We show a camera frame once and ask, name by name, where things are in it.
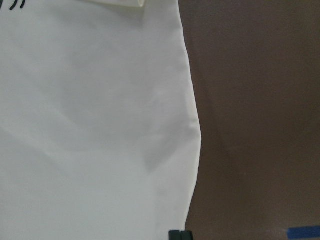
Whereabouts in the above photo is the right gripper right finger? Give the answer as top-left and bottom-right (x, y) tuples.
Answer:
(180, 230), (193, 240)

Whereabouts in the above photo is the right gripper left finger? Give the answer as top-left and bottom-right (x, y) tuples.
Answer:
(169, 230), (181, 240)

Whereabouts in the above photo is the cream long-sleeve shirt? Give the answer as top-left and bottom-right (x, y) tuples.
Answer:
(0, 0), (201, 240)

